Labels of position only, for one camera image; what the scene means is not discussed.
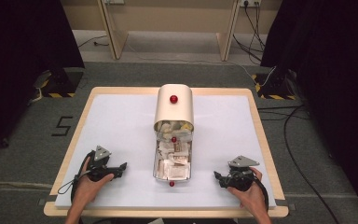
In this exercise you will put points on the large clear drawer red knob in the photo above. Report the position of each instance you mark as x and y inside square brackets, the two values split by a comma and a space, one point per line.
[172, 168]

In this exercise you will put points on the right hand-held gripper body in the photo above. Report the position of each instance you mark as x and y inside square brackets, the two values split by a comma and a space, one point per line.
[240, 179]

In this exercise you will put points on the small clear drawer red knob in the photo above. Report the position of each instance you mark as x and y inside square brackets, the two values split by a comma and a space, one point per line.
[180, 133]

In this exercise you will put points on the wooden table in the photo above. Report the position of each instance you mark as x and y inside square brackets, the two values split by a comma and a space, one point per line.
[74, 137]

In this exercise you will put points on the white table mat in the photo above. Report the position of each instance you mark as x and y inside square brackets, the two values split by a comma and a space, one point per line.
[121, 130]

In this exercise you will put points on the black curtain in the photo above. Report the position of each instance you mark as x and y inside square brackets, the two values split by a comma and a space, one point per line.
[329, 77]
[18, 62]

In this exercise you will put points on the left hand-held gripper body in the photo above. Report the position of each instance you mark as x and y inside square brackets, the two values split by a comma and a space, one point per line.
[101, 169]

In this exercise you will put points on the cream box lid, red knob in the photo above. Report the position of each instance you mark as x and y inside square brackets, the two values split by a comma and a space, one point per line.
[174, 107]

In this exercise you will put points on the person's left hand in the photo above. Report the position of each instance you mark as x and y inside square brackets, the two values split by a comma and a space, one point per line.
[87, 189]

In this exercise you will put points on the pile of pale sachets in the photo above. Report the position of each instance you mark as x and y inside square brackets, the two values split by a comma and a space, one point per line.
[167, 127]

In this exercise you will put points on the stand base with hazard tape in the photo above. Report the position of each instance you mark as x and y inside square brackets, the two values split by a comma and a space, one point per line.
[275, 87]
[60, 84]

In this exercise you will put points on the light wooden desk frame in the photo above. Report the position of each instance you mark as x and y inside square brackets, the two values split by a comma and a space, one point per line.
[118, 37]

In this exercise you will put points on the pile of brown-print sachets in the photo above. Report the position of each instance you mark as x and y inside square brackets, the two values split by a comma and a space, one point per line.
[175, 163]

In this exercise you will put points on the person's right hand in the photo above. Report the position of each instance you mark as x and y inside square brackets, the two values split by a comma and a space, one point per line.
[256, 196]

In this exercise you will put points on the white wall socket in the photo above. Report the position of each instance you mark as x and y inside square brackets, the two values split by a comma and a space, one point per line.
[250, 2]

